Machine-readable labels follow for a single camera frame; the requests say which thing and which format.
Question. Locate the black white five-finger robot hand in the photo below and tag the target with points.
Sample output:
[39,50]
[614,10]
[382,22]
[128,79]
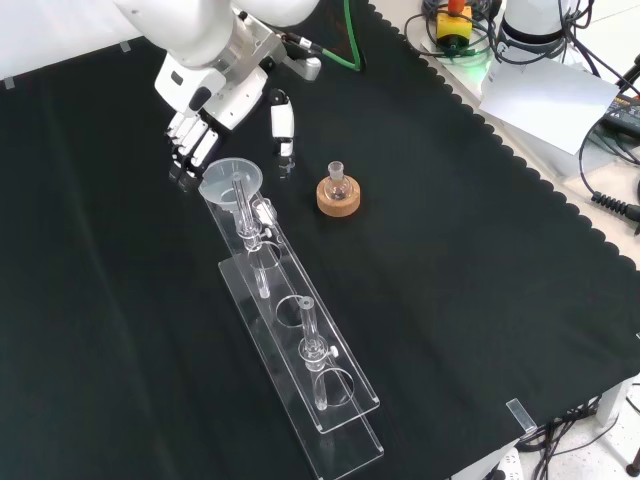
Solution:
[230,100]

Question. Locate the black cloth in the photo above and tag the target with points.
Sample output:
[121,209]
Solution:
[450,250]

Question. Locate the clear tape strip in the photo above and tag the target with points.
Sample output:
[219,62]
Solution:
[520,415]

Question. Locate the black tripod leg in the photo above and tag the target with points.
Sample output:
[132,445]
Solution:
[631,72]

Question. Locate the translucent plastic funnel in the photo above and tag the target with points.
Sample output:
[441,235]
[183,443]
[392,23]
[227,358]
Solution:
[225,177]

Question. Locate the grey tape piece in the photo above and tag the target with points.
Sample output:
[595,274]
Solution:
[10,83]
[125,47]

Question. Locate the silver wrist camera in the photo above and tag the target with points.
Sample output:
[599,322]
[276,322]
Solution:
[307,68]

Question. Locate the yellow stop button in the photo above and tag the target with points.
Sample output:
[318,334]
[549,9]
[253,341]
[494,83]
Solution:
[454,25]

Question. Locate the clear acrylic funnel stand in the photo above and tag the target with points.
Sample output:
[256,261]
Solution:
[290,282]

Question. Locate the small round-bottom glass flask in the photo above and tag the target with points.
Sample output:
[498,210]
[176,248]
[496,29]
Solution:
[336,187]

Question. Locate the pale board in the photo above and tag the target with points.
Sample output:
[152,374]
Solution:
[550,100]

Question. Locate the white table leg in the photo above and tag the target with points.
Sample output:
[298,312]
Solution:
[612,400]

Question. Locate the black power adapter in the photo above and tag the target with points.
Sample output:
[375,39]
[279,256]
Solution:
[625,115]

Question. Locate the white power strip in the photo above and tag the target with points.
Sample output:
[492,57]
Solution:
[510,462]

